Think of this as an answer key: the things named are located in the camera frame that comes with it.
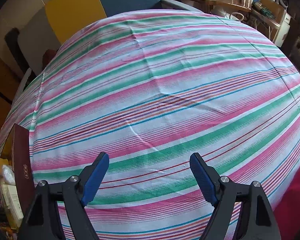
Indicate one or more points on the gold metal tin box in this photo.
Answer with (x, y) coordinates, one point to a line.
(16, 153)

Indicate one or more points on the cream medicine box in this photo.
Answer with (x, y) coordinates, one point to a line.
(12, 203)

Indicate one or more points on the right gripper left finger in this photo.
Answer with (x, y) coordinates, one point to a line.
(91, 178)

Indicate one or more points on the wooden side desk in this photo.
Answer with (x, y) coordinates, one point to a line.
(277, 10)

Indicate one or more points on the grey yellow blue armchair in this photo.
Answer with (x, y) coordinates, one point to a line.
(59, 20)

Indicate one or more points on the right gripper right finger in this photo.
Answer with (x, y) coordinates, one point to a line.
(207, 179)

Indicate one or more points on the striped tablecloth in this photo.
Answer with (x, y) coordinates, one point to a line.
(150, 88)

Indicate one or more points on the dark red cushion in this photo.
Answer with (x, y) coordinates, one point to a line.
(47, 57)

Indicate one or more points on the wooden wardrobe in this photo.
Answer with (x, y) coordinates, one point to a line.
(0, 99)

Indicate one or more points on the white long snack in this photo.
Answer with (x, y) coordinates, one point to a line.
(8, 175)

